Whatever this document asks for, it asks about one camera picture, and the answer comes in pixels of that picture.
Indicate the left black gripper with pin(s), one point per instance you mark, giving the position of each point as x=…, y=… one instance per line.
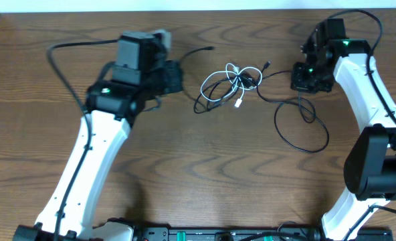
x=176, y=70

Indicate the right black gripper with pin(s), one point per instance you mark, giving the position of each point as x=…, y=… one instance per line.
x=298, y=83

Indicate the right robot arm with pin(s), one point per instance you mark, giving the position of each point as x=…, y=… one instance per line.
x=370, y=168

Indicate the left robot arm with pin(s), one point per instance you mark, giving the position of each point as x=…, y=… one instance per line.
x=140, y=72

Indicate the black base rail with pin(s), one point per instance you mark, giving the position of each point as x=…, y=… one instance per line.
x=171, y=234

